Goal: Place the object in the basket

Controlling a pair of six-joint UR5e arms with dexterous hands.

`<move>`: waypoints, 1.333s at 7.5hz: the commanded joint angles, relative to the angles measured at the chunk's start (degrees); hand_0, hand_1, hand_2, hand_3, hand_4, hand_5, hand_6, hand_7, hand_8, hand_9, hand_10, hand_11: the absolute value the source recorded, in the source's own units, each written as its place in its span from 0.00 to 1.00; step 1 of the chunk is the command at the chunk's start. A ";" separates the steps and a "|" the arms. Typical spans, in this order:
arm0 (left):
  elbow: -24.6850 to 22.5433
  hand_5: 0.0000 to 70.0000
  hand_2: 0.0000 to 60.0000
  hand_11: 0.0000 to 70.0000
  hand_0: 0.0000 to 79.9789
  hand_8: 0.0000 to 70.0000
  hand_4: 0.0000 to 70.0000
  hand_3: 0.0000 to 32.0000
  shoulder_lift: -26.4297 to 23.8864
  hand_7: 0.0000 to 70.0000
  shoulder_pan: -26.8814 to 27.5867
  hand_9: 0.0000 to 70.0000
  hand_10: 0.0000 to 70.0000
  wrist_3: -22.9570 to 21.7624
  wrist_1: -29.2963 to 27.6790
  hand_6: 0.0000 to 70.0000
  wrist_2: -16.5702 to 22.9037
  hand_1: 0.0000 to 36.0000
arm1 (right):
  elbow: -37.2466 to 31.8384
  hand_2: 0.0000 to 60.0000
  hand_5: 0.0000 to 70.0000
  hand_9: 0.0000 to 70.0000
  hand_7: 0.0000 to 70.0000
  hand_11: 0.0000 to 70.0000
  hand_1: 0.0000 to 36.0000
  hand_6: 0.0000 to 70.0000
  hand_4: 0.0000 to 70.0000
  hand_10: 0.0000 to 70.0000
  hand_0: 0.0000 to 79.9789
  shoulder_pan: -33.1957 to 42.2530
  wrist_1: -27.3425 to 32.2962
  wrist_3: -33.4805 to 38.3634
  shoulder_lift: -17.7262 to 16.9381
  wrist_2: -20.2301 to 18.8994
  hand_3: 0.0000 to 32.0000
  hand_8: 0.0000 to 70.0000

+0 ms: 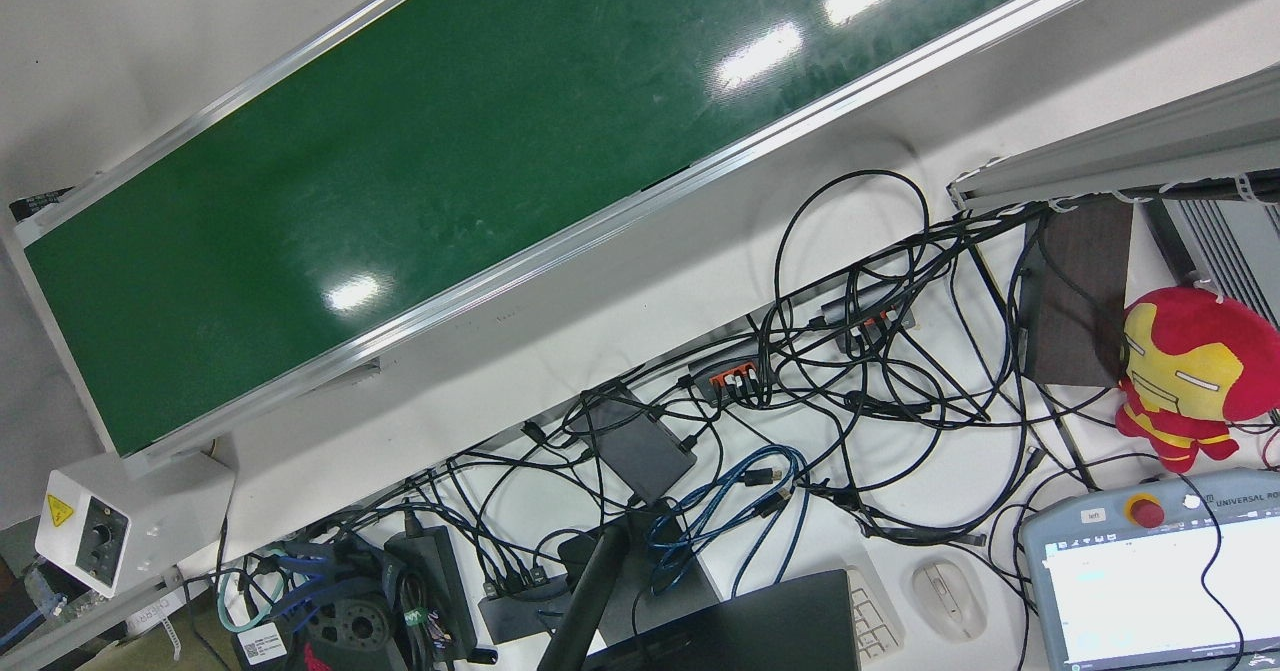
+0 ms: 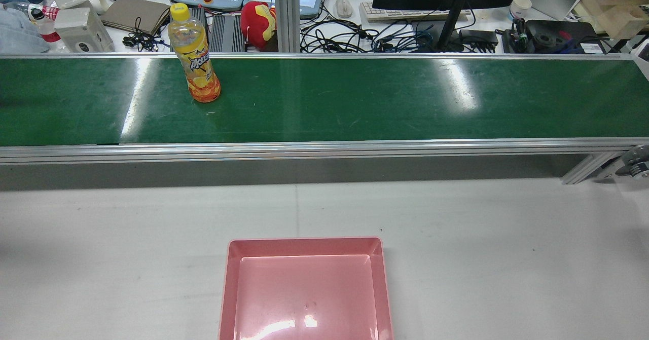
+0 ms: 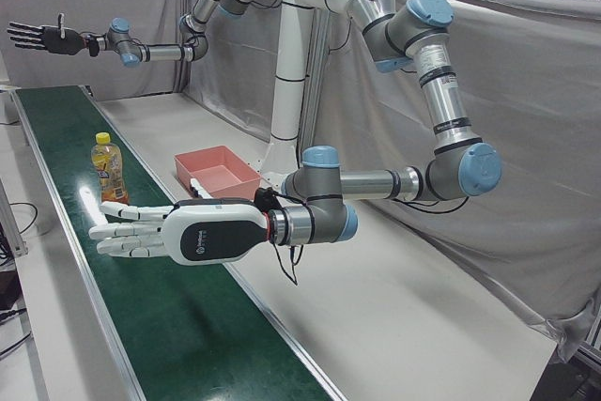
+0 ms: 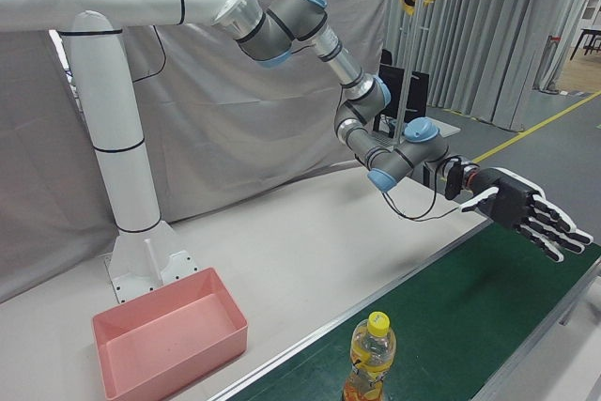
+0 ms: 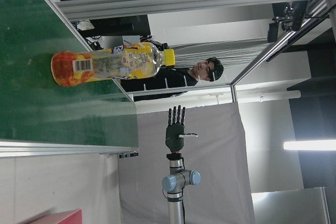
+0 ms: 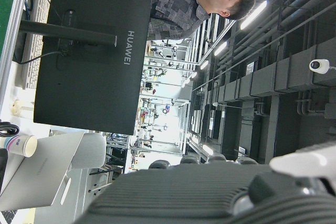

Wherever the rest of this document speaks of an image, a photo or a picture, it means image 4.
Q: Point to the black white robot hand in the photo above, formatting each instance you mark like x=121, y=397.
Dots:
x=514, y=206

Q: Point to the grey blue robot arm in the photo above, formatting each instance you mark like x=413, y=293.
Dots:
x=300, y=20

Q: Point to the pink plastic basket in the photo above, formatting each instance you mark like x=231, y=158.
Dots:
x=141, y=326

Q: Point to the green conveyor belt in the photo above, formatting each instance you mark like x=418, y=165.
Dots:
x=446, y=302

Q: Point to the black computer monitor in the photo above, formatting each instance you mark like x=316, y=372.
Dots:
x=418, y=96
x=390, y=88

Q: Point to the grey pleated curtain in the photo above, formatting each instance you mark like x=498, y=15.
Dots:
x=493, y=44

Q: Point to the dark background table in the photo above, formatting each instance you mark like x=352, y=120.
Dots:
x=589, y=32

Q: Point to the yellow capped drink bottle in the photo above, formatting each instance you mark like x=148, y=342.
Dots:
x=371, y=349

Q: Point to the grey backdrop cloth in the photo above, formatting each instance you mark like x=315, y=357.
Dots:
x=235, y=114

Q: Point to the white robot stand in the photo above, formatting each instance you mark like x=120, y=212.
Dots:
x=117, y=138

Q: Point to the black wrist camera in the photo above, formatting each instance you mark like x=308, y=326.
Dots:
x=454, y=180

